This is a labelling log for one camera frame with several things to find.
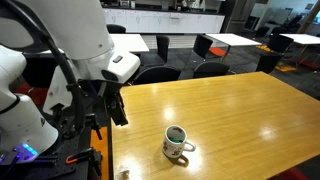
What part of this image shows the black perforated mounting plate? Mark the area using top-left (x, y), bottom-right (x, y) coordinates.
top-left (0, 96), bottom-right (93, 180)

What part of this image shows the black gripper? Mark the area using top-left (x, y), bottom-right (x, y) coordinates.
top-left (108, 92), bottom-right (128, 126)

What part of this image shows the black orange clamp front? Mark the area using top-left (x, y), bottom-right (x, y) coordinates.
top-left (65, 147), bottom-right (102, 176)

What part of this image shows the white table right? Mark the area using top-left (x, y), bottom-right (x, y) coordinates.
top-left (285, 34), bottom-right (320, 61)

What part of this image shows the white table left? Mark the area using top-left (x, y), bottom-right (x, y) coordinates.
top-left (39, 33), bottom-right (151, 54)

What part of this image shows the black orange clamp rear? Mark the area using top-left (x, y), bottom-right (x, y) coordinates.
top-left (86, 113), bottom-right (102, 140)

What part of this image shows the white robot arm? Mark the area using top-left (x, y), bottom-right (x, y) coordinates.
top-left (0, 0), bottom-right (140, 128)

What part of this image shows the black chair near left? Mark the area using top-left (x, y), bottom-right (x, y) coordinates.
top-left (133, 66), bottom-right (181, 85)

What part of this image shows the white table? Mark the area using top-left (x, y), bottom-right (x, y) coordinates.
top-left (39, 33), bottom-right (151, 54)
top-left (206, 33), bottom-right (260, 62)
top-left (285, 34), bottom-right (320, 61)

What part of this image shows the black chair by middle table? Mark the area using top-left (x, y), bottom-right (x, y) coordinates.
top-left (187, 34), bottom-right (213, 62)

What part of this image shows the black chair near right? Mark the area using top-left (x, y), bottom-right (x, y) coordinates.
top-left (193, 62), bottom-right (230, 78)

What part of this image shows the white patterned mug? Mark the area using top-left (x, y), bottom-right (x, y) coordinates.
top-left (162, 125), bottom-right (196, 158)

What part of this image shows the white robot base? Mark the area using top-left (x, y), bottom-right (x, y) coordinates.
top-left (0, 46), bottom-right (58, 166)

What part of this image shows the black chair middle back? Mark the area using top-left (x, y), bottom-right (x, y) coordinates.
top-left (148, 35), bottom-right (170, 65)

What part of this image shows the white table middle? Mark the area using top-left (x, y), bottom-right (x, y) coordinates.
top-left (206, 33), bottom-right (260, 62)

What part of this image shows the black orange clamp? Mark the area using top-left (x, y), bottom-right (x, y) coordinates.
top-left (86, 113), bottom-right (102, 140)
top-left (65, 147), bottom-right (102, 176)

